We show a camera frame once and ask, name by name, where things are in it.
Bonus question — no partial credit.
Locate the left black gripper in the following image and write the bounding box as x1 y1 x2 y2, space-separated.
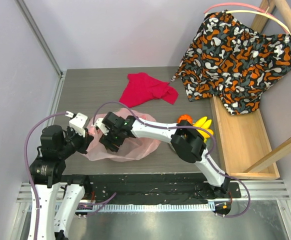
58 124 94 158

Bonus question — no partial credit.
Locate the pink plastic bag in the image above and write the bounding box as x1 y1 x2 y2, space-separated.
84 118 161 162

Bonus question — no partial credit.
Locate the orange fake pumpkin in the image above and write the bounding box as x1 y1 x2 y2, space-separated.
177 114 193 125

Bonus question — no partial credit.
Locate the small yellow banana bunch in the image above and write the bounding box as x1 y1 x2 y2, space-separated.
193 116 212 130

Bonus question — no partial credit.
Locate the yellow fake fruit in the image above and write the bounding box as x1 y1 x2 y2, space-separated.
198 128 214 139

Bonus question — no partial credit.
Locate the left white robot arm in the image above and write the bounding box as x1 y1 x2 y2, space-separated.
28 125 94 240

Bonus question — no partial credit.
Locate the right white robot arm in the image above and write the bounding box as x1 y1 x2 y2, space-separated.
94 112 230 198

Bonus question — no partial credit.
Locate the red cloth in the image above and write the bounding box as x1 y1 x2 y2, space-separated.
119 72 179 108

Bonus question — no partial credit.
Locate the grey-green plate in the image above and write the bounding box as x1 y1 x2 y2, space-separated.
167 130 215 154

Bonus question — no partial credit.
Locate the patterned orange black fabric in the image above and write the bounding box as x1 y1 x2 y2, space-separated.
172 10 291 116

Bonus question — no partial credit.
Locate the cream hoop tube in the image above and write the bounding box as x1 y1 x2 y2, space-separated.
226 9 291 36

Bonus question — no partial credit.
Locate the pink hoop tube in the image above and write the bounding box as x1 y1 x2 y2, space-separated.
203 2 269 15

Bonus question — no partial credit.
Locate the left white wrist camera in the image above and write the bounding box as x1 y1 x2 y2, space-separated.
65 111 88 137

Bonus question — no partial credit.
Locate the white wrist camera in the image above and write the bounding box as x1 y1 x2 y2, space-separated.
65 111 88 137
91 118 110 136

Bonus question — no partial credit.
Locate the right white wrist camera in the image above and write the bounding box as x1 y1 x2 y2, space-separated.
91 118 110 136

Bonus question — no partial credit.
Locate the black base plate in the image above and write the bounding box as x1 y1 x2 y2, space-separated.
57 172 243 206

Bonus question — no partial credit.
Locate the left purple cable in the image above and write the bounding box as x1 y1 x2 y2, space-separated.
24 111 118 240

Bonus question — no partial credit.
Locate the wooden tray frame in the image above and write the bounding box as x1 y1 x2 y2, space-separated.
211 0 291 180

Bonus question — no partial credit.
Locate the aluminium rail frame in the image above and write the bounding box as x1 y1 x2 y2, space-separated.
15 0 291 240

